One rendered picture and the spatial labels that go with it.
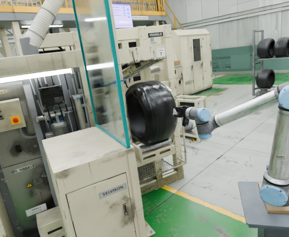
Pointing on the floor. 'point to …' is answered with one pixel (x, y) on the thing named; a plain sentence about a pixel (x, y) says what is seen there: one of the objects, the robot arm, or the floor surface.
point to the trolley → (260, 79)
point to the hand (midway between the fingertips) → (174, 114)
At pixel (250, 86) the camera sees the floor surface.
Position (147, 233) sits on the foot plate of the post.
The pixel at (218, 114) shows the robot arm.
